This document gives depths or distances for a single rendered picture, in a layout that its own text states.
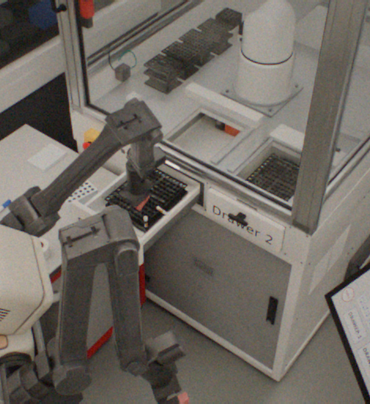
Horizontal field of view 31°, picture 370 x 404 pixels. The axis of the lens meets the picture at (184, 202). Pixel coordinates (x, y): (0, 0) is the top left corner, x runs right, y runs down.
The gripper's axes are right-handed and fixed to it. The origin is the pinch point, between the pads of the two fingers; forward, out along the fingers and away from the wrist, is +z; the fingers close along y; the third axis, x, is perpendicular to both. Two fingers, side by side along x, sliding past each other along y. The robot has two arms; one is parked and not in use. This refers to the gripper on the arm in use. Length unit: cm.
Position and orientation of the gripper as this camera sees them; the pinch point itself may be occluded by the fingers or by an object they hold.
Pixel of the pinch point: (138, 207)
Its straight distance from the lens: 215.9
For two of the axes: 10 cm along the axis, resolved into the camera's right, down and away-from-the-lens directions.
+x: -8.0, -4.4, 4.1
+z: 0.1, 6.7, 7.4
